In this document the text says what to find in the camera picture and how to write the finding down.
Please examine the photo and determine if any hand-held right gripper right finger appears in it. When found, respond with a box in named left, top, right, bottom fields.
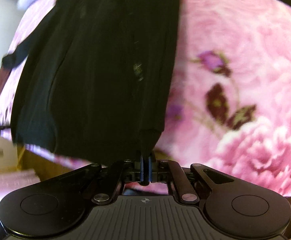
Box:
left=148, top=154, right=235, bottom=204

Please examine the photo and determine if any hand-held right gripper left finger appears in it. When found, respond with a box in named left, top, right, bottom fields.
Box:
left=68, top=154, right=146, bottom=204

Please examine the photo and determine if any black garment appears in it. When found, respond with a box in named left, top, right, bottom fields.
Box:
left=2, top=0, right=183, bottom=167

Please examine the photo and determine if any folded pink cloth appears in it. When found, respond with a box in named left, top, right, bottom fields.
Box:
left=0, top=169, right=41, bottom=197

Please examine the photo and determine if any brown wooden furniture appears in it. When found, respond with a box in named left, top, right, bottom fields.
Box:
left=17, top=145, right=93, bottom=180

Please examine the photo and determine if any pink floral blanket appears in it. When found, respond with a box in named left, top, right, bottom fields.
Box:
left=0, top=0, right=291, bottom=198

